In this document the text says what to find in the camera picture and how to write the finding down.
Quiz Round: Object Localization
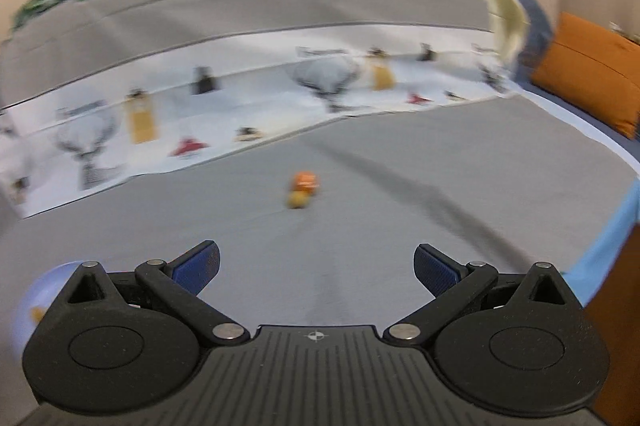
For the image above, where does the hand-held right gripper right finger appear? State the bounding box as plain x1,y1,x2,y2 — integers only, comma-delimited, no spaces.
384,243,577,350

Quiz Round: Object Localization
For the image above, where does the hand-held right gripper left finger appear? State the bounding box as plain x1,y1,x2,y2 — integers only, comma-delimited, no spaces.
65,240,251,348

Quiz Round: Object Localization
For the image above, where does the plastic-wrapped orange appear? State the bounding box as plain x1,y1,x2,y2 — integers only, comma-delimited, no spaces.
291,171,321,194

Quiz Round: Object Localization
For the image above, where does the white bowl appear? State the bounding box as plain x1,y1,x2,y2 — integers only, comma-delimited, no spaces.
12,260,85,357

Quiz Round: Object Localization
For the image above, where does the grey bed cover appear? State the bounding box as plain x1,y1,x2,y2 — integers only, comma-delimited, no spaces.
0,96,640,334

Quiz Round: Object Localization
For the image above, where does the light blue sheet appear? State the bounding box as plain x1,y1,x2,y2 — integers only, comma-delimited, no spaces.
520,83,640,304

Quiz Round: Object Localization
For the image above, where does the printed blanket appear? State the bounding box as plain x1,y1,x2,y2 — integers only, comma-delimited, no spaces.
0,0,521,221

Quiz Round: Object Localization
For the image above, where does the orange pillow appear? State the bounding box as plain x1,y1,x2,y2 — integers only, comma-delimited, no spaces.
530,12,640,139

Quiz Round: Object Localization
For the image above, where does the cream cloth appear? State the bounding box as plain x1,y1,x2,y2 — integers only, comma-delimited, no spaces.
481,0,531,68

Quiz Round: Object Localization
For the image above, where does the blue pillow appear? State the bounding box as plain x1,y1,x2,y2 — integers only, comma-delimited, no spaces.
510,0,557,79

